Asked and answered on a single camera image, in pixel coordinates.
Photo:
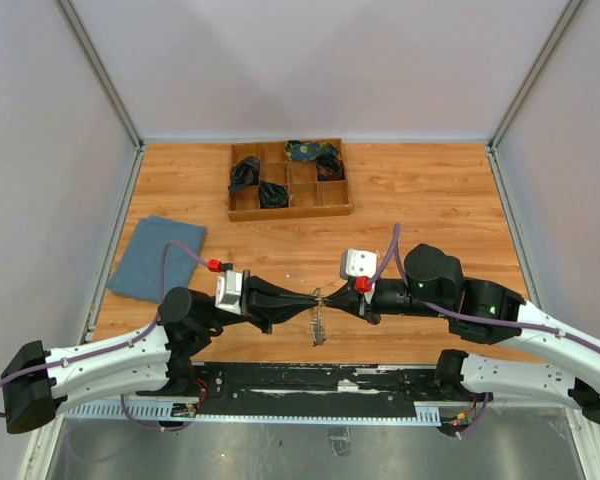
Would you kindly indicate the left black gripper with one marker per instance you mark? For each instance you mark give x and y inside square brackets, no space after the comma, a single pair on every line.
[262,302]

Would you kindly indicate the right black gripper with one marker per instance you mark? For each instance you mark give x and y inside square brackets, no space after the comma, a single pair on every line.
[360,308]

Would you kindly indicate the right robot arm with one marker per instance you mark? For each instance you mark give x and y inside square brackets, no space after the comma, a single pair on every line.
[482,312]

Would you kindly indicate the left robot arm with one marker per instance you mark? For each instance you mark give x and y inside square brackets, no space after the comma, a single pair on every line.
[39,383]

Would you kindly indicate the dark rolled tie centre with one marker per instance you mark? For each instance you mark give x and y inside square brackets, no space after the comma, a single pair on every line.
[273,196]

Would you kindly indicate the dark rolled tie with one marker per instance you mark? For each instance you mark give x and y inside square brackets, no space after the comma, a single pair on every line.
[273,196]
[329,168]
[244,174]

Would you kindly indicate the wooden compartment tray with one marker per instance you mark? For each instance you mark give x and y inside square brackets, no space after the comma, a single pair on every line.
[309,197]

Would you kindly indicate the dark rolled tie right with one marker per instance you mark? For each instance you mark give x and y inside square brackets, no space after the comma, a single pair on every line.
[329,168]

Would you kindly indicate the dark rolled tie left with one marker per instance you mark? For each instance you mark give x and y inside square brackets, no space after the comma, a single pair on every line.
[244,174]

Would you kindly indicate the blue folded cloth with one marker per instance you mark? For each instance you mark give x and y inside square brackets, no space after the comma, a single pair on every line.
[139,275]

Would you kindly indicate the blue yellow patterned tie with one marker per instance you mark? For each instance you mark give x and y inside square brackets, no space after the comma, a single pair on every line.
[308,151]

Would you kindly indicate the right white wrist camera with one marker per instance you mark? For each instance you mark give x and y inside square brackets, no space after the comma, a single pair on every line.
[359,265]

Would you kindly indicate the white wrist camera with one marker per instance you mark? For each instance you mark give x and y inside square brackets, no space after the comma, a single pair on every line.
[228,286]
[359,265]

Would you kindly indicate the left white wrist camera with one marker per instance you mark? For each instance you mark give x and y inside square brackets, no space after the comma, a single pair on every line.
[228,286]

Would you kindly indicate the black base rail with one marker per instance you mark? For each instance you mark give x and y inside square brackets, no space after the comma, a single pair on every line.
[223,379]

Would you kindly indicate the grey slotted cable duct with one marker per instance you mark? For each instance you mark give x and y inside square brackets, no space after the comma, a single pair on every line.
[338,409]

